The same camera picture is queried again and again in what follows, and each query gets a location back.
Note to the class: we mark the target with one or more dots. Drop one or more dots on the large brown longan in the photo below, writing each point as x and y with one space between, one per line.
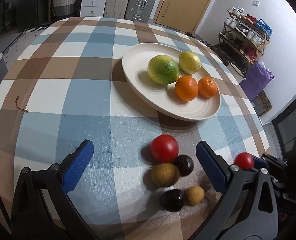
165 174

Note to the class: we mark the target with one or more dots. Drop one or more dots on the small brown longan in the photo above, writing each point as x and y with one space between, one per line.
193 196

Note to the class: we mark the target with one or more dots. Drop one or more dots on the brown doormat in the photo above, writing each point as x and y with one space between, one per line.
261 104

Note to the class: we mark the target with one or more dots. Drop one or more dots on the large orange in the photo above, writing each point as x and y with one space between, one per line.
186 88

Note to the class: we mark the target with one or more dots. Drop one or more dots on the dotted floor rug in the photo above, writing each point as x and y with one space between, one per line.
19 44

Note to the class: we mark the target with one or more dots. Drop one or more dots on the silver aluminium suitcase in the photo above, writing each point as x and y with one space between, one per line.
139 10

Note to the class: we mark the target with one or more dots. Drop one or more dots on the small red tomato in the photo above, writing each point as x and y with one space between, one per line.
244 160

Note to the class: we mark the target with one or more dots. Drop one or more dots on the yellow pear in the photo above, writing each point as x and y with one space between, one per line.
189 62

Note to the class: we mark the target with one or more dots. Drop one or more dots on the small orange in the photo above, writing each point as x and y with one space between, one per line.
207 87

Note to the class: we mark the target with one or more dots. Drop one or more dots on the purple bag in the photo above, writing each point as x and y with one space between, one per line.
256 79

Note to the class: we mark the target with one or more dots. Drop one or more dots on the woven laundry basket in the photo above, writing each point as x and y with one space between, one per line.
63 7

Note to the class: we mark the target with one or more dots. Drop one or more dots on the cream round plate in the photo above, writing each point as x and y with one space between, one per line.
163 97

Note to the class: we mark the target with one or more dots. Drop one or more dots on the dark purple plum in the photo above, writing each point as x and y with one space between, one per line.
172 200
185 165

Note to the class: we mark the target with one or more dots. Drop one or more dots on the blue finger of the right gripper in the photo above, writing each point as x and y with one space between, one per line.
260 163

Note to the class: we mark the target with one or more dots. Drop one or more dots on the brown twig on table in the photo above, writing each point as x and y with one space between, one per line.
19 105

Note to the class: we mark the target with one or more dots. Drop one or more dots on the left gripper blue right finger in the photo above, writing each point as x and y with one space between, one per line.
214 166

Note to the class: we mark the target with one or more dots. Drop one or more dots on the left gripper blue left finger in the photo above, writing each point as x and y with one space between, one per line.
75 164

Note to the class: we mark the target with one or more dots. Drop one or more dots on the wooden door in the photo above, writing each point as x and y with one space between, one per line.
182 15

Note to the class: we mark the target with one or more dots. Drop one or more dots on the green yellow citrus fruit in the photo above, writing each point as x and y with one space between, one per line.
163 70

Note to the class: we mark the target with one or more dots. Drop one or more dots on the checkered tablecloth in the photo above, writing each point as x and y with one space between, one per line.
72 82

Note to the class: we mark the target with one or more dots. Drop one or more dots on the large red tomato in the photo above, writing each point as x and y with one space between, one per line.
164 148

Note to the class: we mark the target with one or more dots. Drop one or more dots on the wooden shoe rack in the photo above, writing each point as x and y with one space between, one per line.
243 39

